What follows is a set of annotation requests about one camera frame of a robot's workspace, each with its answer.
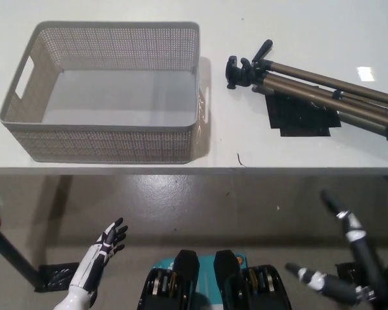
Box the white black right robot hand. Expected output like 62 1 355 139
285 189 388 310

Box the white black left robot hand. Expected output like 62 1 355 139
67 218 129 296

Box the black and bronze tripod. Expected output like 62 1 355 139
225 39 388 145

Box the black left robot body block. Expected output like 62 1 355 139
137 249 202 310

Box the black robot body block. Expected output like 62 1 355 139
212 249 294 310
137 249 202 310

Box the grey perforated rectangular basket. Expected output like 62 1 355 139
0 21 211 164

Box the black right robot body block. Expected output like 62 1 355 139
212 249 294 310

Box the black metal table leg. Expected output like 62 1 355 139
0 213 43 285

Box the black tape patch on table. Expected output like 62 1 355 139
264 91 342 138

